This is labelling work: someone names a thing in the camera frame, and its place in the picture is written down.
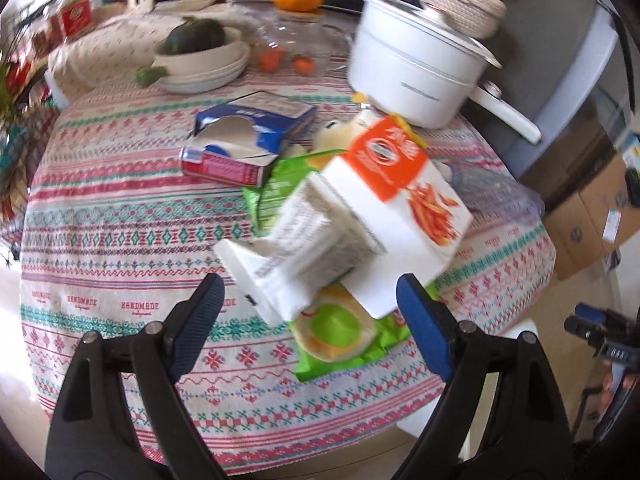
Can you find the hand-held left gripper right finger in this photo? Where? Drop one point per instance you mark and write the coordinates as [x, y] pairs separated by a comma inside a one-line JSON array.
[[420, 320]]

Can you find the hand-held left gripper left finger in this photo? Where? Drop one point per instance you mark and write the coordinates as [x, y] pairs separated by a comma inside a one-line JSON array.
[[200, 320]]

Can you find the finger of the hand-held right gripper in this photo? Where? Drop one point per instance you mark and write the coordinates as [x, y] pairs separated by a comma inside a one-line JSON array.
[[595, 340], [589, 311]]

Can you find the green snack packet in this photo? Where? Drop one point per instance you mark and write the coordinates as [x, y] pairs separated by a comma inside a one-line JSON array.
[[340, 335]]

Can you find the orange and white food carton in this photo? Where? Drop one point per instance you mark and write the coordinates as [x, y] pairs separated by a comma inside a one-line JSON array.
[[350, 210]]

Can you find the yellow candy wrapper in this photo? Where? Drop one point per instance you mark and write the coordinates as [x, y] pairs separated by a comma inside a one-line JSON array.
[[361, 98]]

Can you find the cardboard box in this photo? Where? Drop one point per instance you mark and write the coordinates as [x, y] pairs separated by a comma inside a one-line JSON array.
[[585, 225]]

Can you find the patterned tablecloth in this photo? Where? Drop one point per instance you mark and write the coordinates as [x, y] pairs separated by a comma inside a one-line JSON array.
[[125, 220]]

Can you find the clear plastic bag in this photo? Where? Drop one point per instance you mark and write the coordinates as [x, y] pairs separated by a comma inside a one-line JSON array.
[[495, 190]]

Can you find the blue and red tissue box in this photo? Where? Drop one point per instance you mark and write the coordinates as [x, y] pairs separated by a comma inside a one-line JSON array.
[[260, 115]]

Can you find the grey refrigerator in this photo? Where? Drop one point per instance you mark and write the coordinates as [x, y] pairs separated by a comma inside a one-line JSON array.
[[560, 85]]

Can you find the green stubby object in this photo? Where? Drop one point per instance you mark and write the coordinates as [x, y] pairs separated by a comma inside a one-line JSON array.
[[151, 75]]

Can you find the cream bowl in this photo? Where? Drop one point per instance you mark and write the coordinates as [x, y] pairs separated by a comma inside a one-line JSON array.
[[200, 62]]

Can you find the white electric pot with lid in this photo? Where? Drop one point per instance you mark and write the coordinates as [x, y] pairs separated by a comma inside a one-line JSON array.
[[400, 60]]

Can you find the small orange mandarin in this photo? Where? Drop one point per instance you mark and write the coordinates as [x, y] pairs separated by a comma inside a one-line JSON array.
[[271, 60], [304, 65]]

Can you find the small-flower print cloth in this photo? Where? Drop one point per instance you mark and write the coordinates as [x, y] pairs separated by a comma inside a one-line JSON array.
[[110, 55]]

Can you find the dark green pumpkin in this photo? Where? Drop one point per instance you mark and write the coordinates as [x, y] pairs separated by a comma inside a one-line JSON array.
[[195, 36]]

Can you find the glass jar with cork lid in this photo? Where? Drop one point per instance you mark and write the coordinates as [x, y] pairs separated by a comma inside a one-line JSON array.
[[310, 35]]

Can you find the brown food jar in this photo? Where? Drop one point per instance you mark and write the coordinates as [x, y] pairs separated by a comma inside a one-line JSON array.
[[46, 34]]

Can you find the red label jar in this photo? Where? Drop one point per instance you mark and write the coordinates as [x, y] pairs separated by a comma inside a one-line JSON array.
[[76, 16]]

